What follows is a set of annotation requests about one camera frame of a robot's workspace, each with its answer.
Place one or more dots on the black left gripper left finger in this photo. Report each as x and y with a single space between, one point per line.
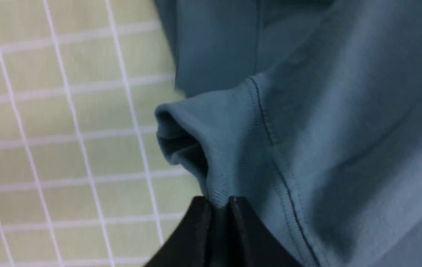
187 246

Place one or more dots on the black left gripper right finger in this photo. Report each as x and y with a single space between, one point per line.
250 242

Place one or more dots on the green long sleeve shirt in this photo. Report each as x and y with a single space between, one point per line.
311 110

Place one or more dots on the green checkered table cloth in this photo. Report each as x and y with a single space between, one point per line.
83 182

